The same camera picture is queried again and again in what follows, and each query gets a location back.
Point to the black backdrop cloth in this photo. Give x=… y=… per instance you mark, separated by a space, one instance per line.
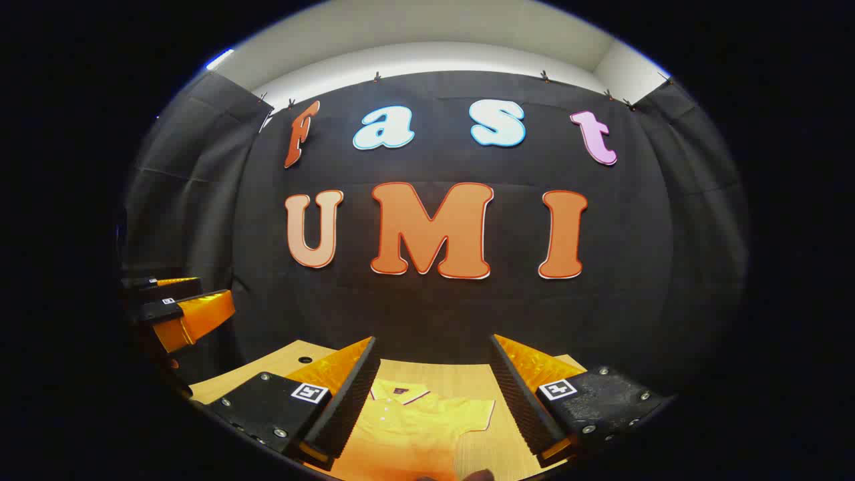
x=427 y=314

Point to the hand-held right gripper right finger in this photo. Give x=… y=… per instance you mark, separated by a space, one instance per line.
x=524 y=401

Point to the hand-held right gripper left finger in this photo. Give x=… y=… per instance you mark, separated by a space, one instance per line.
x=351 y=401

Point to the orange T-shirt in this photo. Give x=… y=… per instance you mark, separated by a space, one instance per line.
x=414 y=427

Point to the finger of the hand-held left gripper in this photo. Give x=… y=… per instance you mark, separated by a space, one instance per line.
x=167 y=290
x=194 y=321

